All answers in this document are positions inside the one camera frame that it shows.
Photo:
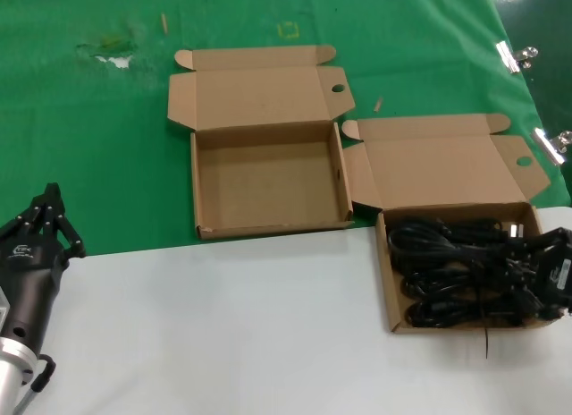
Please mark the open brown cardboard box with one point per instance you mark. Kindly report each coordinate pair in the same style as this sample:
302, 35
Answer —
438, 164
268, 187

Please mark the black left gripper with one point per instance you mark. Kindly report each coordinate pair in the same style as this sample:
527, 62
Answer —
27, 281

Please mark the green table cloth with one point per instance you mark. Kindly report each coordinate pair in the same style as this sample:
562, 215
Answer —
67, 142

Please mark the silver binder clip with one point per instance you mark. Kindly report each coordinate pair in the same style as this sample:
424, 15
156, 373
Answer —
509, 57
549, 144

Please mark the small wooden stick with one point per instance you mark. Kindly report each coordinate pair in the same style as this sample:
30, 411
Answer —
378, 104
165, 23

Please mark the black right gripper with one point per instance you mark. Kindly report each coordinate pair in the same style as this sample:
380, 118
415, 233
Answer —
556, 278

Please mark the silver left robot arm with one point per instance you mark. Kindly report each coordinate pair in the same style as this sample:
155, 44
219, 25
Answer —
11, 370

